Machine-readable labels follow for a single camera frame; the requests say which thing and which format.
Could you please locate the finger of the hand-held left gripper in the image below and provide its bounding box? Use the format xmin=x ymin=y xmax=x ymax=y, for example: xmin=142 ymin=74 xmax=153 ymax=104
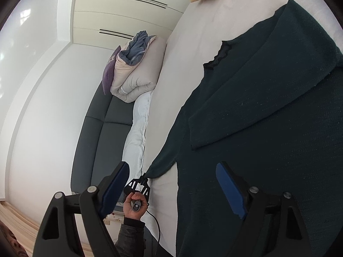
xmin=139 ymin=176 xmax=151 ymax=197
xmin=124 ymin=178 xmax=140 ymax=194

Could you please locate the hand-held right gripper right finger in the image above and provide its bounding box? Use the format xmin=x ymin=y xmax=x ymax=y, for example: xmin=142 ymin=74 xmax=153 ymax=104
xmin=215 ymin=162 xmax=314 ymax=257

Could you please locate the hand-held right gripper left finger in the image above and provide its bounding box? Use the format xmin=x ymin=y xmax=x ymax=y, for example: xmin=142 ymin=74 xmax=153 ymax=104
xmin=33 ymin=161 xmax=131 ymax=257

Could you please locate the dark green knit sweater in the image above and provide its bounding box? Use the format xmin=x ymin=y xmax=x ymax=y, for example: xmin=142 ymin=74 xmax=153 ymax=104
xmin=146 ymin=0 xmax=343 ymax=257

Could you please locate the person's left forearm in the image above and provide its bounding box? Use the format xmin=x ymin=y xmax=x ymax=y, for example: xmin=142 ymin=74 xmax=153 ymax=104
xmin=115 ymin=215 xmax=147 ymax=257

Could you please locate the person's left hand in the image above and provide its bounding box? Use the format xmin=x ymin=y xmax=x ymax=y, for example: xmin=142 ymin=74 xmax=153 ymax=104
xmin=123 ymin=192 xmax=149 ymax=221

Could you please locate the white pillow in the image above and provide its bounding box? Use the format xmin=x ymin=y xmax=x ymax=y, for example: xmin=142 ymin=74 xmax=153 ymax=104
xmin=122 ymin=90 xmax=154 ymax=178

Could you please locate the dark grey padded headboard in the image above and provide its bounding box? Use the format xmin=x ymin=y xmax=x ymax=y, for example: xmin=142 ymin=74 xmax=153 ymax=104
xmin=70 ymin=80 xmax=134 ymax=196

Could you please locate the folded beige duvet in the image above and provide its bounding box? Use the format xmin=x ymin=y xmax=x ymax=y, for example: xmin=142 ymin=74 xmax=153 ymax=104
xmin=110 ymin=35 xmax=167 ymax=103

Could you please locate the purple pillow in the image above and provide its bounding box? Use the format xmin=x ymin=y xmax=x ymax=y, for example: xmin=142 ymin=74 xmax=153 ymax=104
xmin=103 ymin=45 xmax=122 ymax=95

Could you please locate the blue-grey blanket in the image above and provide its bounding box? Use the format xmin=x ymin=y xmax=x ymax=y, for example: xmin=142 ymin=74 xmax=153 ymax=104
xmin=119 ymin=31 xmax=156 ymax=66

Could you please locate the white bed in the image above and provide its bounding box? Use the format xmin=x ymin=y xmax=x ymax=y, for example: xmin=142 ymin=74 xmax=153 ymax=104
xmin=143 ymin=0 xmax=326 ymax=257

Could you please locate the cream wardrobe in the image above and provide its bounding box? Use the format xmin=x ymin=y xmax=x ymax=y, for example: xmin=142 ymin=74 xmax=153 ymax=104
xmin=71 ymin=0 xmax=195 ymax=51

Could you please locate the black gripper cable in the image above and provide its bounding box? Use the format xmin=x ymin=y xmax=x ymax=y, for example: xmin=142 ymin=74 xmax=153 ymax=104
xmin=145 ymin=211 xmax=162 ymax=244

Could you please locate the short black wardrobe handle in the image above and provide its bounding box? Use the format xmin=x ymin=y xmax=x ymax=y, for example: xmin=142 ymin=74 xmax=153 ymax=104
xmin=99 ymin=28 xmax=134 ymax=39

